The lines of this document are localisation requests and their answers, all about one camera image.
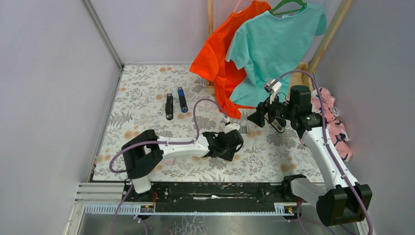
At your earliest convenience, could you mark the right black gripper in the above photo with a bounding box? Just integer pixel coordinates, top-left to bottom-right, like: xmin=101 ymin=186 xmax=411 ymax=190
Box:
xmin=247 ymin=91 xmax=296 ymax=128

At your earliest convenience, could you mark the blue stapler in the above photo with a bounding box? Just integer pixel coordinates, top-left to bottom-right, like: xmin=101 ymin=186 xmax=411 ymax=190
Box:
xmin=177 ymin=87 xmax=188 ymax=113

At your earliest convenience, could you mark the small black stapler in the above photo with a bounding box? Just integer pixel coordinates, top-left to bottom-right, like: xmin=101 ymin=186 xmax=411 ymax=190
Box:
xmin=165 ymin=93 xmax=174 ymax=120

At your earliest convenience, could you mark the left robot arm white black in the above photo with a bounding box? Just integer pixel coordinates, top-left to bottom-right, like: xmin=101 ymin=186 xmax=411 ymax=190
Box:
xmin=121 ymin=130 xmax=244 ymax=201

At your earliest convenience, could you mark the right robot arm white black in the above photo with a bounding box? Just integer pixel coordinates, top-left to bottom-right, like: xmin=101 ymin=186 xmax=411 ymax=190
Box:
xmin=247 ymin=85 xmax=372 ymax=226

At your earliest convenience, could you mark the floral table mat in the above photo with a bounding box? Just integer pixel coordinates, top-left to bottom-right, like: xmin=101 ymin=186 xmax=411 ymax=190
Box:
xmin=92 ymin=65 xmax=323 ymax=183

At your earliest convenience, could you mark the red staple box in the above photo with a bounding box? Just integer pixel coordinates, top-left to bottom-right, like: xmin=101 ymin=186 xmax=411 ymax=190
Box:
xmin=161 ymin=158 xmax=175 ymax=165

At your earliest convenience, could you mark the wooden clothes rack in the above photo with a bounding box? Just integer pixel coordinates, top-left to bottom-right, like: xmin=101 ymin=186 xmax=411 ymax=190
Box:
xmin=205 ymin=0 xmax=354 ymax=96

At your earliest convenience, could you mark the teal t-shirt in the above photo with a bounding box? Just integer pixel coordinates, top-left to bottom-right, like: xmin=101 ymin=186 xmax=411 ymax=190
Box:
xmin=225 ymin=3 xmax=326 ymax=107

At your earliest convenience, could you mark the orange t-shirt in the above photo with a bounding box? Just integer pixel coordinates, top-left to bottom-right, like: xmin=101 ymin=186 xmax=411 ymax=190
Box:
xmin=189 ymin=0 xmax=271 ymax=119

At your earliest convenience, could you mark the pink patterned cloth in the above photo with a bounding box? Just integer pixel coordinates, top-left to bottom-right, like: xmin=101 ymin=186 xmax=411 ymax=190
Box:
xmin=311 ymin=88 xmax=352 ymax=162

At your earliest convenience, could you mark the pink clothes hanger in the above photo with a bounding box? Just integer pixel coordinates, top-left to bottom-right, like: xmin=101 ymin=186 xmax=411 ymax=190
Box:
xmin=232 ymin=0 xmax=253 ymax=13

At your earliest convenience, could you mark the green clothes hanger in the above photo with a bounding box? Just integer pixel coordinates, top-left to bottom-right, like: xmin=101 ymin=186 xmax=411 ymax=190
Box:
xmin=269 ymin=0 xmax=308 ymax=16

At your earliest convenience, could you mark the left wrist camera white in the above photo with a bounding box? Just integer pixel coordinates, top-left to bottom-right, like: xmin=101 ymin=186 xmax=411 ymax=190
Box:
xmin=224 ymin=122 xmax=240 ymax=133

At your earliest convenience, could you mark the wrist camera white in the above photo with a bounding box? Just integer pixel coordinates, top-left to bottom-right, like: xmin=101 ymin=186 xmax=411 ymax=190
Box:
xmin=264 ymin=79 xmax=282 ymax=104
xmin=224 ymin=122 xmax=240 ymax=133

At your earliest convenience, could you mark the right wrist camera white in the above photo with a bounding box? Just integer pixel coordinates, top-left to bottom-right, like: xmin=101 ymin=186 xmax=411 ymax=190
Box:
xmin=264 ymin=79 xmax=282 ymax=104

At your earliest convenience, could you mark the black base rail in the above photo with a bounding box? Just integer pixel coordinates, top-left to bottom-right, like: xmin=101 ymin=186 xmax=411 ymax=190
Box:
xmin=123 ymin=182 xmax=298 ymax=216

